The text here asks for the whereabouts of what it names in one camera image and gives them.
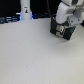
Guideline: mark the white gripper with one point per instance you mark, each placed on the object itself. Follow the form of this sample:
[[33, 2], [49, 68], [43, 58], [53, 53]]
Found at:
[[68, 13]]

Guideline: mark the dark background equipment left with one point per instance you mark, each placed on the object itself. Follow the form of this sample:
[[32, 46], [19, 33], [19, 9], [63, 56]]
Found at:
[[10, 19]]

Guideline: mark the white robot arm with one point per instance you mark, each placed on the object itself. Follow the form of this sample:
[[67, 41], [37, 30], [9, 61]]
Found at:
[[69, 14]]

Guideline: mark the black kcup holder box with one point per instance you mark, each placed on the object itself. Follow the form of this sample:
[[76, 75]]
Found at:
[[67, 32]]

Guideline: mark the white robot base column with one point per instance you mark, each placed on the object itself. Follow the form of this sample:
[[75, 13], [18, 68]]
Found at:
[[26, 13]]

